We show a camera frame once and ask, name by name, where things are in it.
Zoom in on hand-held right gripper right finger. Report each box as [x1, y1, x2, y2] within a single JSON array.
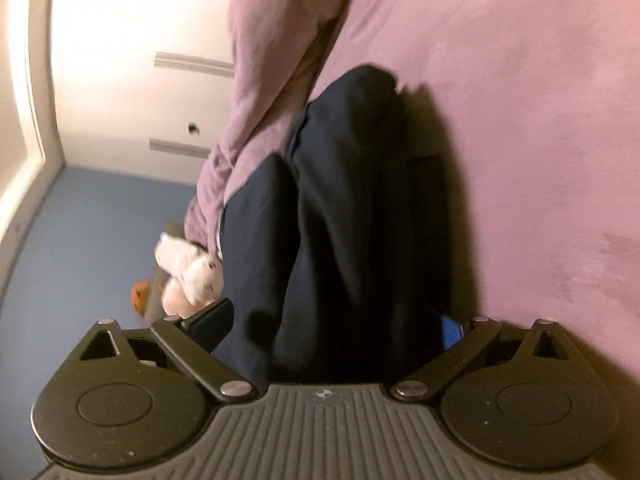
[[390, 314, 581, 402]]

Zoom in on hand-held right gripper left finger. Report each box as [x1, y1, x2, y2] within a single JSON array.
[[75, 297, 257, 404]]

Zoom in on dark navy pants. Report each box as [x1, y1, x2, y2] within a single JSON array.
[[217, 64, 452, 387]]

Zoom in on beige plush toy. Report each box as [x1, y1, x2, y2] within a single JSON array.
[[161, 280, 203, 320]]

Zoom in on white plush toy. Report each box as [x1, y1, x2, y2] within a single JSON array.
[[154, 231, 225, 307]]

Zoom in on orange toy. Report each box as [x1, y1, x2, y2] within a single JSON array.
[[130, 280, 154, 315]]

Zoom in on white wardrobe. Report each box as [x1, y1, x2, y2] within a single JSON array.
[[49, 0, 242, 182]]

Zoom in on pink blanket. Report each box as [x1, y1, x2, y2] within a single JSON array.
[[183, 0, 372, 257]]

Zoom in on white door frame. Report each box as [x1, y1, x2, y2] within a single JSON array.
[[0, 0, 69, 283]]

